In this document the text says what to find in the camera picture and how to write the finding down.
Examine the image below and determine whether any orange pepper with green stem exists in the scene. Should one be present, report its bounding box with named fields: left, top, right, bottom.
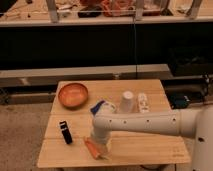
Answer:
left=84, top=137, right=104, bottom=160

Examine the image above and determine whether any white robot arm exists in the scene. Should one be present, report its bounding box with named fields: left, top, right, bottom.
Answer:
left=91, top=105, right=213, bottom=171

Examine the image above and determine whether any blue sponge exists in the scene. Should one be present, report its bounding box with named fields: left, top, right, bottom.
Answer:
left=90, top=100, right=105, bottom=116

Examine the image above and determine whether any white squeeze tube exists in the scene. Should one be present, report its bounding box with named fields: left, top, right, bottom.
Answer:
left=138, top=93, right=149, bottom=113

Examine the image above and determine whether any orange wooden bowl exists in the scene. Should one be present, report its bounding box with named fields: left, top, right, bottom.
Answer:
left=58, top=83, right=88, bottom=108

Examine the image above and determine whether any black object on shelf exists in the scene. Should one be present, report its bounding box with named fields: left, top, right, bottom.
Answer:
left=78, top=6, right=102, bottom=18

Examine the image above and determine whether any red cloth on shelf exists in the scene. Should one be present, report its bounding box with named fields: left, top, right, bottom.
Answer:
left=101, top=0, right=136, bottom=17

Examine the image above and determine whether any blue hanging cable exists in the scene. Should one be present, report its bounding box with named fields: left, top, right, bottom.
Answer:
left=133, top=16, right=139, bottom=80

